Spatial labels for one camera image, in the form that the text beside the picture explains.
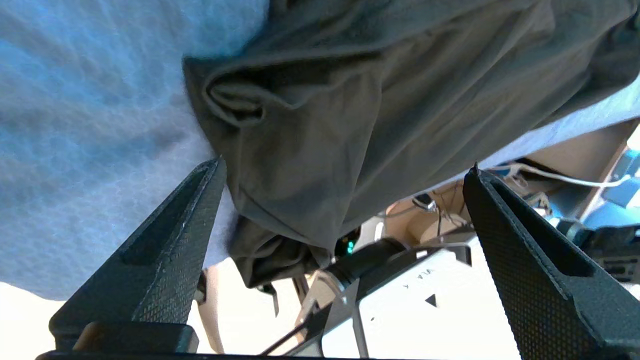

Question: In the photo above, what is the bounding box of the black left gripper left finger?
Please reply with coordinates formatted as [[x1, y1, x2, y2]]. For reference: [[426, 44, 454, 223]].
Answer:
[[49, 157, 229, 353]]

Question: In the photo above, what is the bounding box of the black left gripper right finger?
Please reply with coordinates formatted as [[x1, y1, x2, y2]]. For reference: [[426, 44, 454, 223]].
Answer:
[[462, 164, 640, 360]]

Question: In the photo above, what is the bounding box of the black printed T-shirt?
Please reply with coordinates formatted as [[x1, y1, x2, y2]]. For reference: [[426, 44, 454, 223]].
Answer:
[[182, 0, 640, 290]]

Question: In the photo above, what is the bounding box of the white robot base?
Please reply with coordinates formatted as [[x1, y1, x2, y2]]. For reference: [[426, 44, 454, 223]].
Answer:
[[197, 220, 523, 360]]

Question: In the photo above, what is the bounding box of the blue bed sheet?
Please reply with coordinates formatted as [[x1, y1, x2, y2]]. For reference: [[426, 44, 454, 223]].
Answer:
[[0, 0, 640, 302]]

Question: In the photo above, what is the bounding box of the thin white cable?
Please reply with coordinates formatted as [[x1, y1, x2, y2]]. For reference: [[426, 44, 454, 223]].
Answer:
[[492, 162, 623, 189]]

